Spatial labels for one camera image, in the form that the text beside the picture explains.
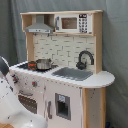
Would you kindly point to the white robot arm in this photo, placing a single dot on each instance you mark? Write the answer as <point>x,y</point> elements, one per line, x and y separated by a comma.
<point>11,110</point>

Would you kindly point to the wooden toy kitchen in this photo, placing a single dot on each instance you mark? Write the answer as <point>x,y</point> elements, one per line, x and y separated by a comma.
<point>62,78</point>

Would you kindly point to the black toy faucet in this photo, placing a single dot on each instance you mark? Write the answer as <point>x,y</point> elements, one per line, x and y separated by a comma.
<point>82,63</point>

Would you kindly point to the grey toy sink basin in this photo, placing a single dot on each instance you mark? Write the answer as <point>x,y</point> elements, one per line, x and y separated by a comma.
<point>73,74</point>

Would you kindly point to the silver toy pot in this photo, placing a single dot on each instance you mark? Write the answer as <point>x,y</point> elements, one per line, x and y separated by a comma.
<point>44,63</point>

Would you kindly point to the red oven knob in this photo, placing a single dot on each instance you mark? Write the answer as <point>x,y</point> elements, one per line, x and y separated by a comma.
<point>34,84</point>

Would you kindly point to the black toy stovetop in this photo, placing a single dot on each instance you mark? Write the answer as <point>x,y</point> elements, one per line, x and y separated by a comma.
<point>32,66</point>

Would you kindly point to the grey dishwasher dispenser panel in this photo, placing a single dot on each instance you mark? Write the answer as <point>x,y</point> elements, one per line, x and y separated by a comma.
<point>62,104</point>

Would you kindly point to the white toy microwave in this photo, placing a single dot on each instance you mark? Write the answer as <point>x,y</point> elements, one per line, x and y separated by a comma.
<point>73,23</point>

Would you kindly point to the grey range hood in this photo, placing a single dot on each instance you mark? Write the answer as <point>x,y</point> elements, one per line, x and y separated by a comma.
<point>39,26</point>

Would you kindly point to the toy oven door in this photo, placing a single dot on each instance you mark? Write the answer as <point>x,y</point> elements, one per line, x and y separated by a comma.
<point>28,103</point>

